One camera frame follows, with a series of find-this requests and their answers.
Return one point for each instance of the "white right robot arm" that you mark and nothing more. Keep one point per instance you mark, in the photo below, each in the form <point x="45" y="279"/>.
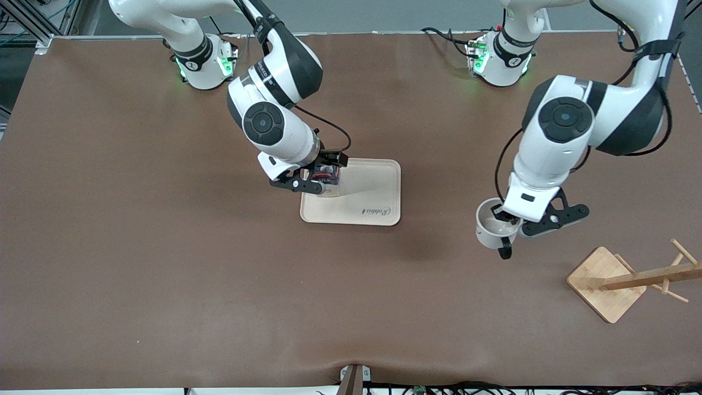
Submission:
<point x="274" y="71"/>

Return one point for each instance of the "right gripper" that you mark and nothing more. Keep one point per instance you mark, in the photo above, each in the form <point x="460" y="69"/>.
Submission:
<point x="332" y="158"/>

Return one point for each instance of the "aluminium frame post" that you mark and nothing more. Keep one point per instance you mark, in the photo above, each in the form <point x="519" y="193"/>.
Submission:
<point x="24" y="24"/>

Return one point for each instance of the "cream plastic tray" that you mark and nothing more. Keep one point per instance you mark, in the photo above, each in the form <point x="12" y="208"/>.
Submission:
<point x="367" y="197"/>

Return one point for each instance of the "metal table clamp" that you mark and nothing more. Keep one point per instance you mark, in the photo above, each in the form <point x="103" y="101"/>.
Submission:
<point x="354" y="378"/>

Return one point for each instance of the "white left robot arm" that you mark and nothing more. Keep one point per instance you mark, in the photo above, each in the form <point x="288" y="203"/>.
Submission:
<point x="565" y="120"/>

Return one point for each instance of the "metal table corner bracket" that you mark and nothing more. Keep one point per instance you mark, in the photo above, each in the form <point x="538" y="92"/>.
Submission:
<point x="45" y="43"/>

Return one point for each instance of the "blue milk carton green cap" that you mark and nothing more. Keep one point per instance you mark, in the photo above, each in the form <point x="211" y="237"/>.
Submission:
<point x="328" y="178"/>

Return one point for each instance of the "wooden cup rack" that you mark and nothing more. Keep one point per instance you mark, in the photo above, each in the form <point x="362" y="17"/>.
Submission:
<point x="606" y="282"/>

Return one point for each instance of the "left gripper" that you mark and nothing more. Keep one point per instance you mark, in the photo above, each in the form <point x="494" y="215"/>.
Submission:
<point x="500" y="210"/>

